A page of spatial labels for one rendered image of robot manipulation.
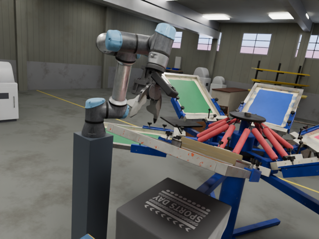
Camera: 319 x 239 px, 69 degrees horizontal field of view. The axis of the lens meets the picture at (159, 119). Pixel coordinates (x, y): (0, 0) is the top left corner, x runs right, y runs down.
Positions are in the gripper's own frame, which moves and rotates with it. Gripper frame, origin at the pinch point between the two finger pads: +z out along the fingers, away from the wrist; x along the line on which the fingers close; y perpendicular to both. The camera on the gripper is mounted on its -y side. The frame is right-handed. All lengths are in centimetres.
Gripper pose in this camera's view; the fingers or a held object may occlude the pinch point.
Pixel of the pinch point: (144, 121)
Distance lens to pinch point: 82.9
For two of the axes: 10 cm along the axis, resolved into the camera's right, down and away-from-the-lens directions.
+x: -5.2, -1.5, -8.4
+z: -2.8, 9.6, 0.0
